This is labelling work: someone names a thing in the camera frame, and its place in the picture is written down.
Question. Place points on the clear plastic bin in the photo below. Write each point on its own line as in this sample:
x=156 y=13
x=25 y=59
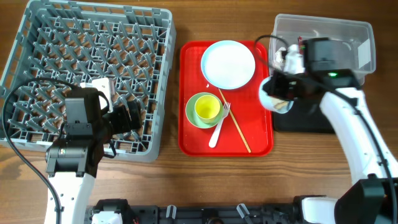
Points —
x=353 y=41

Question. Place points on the white plastic fork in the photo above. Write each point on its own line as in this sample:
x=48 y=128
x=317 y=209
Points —
x=214 y=138

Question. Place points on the food scraps and rice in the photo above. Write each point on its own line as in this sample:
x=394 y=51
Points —
x=278 y=104

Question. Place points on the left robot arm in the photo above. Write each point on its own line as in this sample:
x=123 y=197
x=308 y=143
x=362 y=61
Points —
x=72 y=161

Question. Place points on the black waste tray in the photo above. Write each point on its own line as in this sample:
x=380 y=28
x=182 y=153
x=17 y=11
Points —
x=303 y=117

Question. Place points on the yellow cup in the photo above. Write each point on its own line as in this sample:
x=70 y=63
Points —
x=207 y=108

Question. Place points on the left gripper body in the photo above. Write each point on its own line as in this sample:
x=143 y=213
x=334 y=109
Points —
x=118 y=121

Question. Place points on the red plastic tray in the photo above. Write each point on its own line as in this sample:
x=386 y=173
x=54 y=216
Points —
x=254 y=120

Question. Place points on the grey dishwasher rack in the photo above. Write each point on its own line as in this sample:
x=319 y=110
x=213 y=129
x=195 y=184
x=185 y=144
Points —
x=63 y=43

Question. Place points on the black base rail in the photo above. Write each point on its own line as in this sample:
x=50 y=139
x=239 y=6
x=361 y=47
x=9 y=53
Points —
x=117 y=211

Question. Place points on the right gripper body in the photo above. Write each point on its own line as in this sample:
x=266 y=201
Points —
x=285 y=87

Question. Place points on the wooden chopstick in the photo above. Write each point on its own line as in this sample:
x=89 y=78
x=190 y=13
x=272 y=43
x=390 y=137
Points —
x=236 y=123

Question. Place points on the green bowl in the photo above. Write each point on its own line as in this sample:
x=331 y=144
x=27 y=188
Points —
x=192 y=116

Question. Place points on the light blue small bowl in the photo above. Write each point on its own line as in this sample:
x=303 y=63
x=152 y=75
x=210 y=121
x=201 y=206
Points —
x=265 y=99

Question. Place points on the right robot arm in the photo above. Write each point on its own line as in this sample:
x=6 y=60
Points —
x=309 y=73

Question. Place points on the light blue plate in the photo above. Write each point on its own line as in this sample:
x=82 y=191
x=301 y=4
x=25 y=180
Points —
x=228 y=64

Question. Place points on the red wrapper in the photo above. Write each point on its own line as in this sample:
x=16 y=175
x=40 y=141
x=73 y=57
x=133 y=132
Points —
x=300 y=43

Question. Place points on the crumpled white wrapper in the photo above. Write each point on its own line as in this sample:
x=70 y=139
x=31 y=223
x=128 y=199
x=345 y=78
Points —
x=279 y=58

